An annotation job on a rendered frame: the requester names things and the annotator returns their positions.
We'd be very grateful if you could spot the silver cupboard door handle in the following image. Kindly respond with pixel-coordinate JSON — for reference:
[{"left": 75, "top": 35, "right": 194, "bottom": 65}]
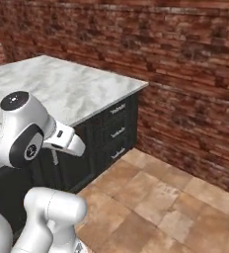
[{"left": 52, "top": 148, "right": 59, "bottom": 166}]

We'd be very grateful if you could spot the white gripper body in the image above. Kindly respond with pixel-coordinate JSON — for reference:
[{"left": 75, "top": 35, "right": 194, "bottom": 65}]
[{"left": 41, "top": 132, "right": 87, "bottom": 158}]

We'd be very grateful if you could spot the dark cupboard door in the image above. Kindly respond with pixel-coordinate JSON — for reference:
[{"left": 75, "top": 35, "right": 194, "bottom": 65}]
[
  {"left": 57, "top": 123, "right": 97, "bottom": 193},
  {"left": 29, "top": 147, "right": 61, "bottom": 190}
]

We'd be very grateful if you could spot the silver drawer handle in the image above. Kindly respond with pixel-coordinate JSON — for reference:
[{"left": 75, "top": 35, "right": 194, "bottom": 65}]
[
  {"left": 109, "top": 103, "right": 127, "bottom": 116},
  {"left": 111, "top": 147, "right": 127, "bottom": 160},
  {"left": 110, "top": 126, "right": 127, "bottom": 139}
]

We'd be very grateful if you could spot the dark drawer front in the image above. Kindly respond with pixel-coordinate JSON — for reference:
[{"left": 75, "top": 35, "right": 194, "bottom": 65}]
[
  {"left": 102, "top": 97, "right": 132, "bottom": 127},
  {"left": 104, "top": 140, "right": 132, "bottom": 170},
  {"left": 103, "top": 119, "right": 132, "bottom": 150}
]

